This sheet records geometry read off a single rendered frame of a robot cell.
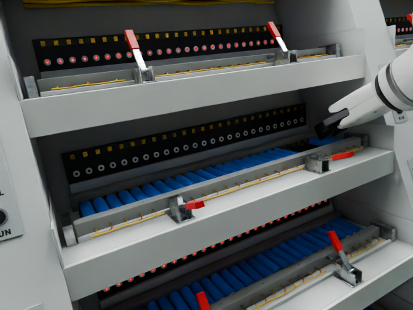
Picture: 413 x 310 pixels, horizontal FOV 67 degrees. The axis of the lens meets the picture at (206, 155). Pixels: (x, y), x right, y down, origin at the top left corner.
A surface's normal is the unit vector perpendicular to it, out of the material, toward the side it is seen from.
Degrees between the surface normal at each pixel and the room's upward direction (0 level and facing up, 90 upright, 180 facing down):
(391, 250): 19
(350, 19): 90
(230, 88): 109
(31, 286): 90
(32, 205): 90
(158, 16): 90
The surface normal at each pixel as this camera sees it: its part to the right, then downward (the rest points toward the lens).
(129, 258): 0.47, 0.17
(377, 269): -0.12, -0.96
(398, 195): -0.88, 0.22
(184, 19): 0.40, -0.15
